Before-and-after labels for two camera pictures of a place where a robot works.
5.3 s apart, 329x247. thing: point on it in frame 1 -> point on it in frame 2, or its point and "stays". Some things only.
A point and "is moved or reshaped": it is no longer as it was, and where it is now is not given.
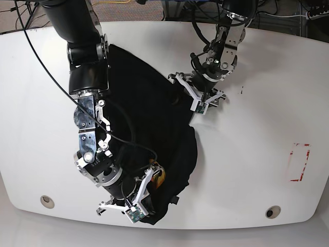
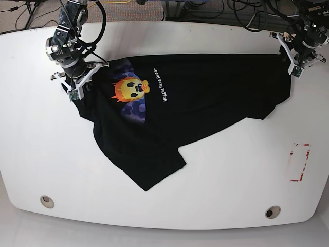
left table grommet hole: (47, 201) stays
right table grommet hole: (272, 211) stays
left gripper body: (123, 188) -> (74, 85)
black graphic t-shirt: (149, 119) is moved or reshaped
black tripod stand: (31, 12) stays
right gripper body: (200, 86) -> (299, 62)
